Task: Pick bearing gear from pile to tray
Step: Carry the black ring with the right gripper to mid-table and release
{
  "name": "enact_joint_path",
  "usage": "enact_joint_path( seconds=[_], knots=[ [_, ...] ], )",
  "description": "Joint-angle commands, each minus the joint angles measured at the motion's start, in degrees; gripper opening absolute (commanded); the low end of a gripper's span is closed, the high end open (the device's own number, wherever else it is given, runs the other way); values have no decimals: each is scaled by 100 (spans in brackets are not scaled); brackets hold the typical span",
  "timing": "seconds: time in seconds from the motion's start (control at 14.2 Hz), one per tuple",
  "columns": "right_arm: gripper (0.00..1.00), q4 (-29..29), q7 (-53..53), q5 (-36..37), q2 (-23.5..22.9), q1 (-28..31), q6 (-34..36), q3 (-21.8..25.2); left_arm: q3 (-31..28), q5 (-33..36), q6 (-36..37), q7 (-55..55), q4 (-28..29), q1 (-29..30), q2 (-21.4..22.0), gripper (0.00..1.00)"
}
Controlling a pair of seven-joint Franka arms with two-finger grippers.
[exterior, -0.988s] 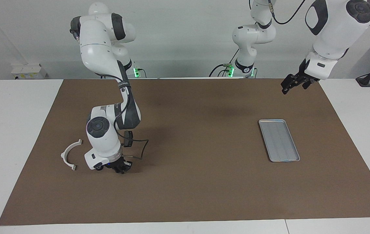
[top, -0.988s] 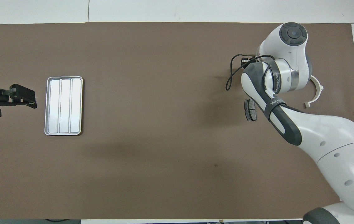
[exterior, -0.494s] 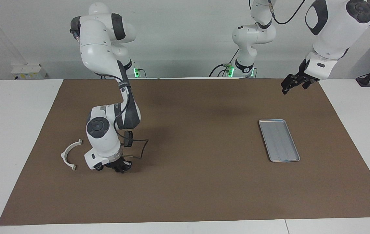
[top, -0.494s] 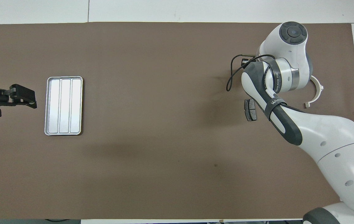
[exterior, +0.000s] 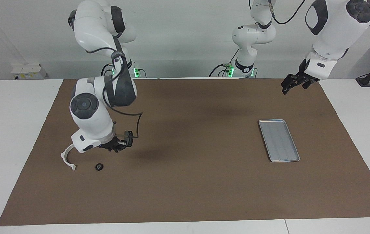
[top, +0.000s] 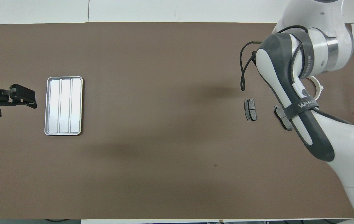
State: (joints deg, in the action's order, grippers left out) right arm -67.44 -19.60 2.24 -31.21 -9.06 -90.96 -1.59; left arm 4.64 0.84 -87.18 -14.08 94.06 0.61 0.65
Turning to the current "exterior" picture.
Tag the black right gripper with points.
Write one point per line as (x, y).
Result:
(120, 143)

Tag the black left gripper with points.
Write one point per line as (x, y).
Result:
(302, 78)

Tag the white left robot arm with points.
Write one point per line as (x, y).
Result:
(331, 29)

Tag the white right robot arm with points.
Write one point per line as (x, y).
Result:
(90, 113)

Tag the silver metal tray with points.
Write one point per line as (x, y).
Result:
(279, 140)

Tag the brown table mat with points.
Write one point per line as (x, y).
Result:
(191, 188)

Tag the white power box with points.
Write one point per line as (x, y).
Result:
(27, 71)

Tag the white curved plastic bracket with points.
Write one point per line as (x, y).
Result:
(65, 159)

